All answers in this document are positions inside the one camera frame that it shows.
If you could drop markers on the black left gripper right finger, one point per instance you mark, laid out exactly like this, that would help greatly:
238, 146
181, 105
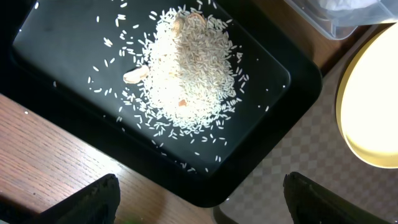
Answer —
310, 203

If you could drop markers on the crumpled white tissue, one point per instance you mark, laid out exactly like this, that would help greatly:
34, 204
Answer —
345, 5

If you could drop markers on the clear plastic bin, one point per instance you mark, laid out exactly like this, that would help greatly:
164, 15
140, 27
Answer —
338, 25

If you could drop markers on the black flat tray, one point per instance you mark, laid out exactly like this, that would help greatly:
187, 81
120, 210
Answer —
281, 76

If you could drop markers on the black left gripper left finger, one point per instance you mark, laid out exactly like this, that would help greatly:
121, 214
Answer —
95, 203

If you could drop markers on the dark brown tray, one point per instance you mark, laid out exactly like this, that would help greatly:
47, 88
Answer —
315, 148

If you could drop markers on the rice pile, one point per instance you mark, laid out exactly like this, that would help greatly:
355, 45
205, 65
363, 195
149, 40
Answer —
172, 70

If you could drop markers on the yellow plate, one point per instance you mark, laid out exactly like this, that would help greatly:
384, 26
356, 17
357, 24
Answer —
366, 101

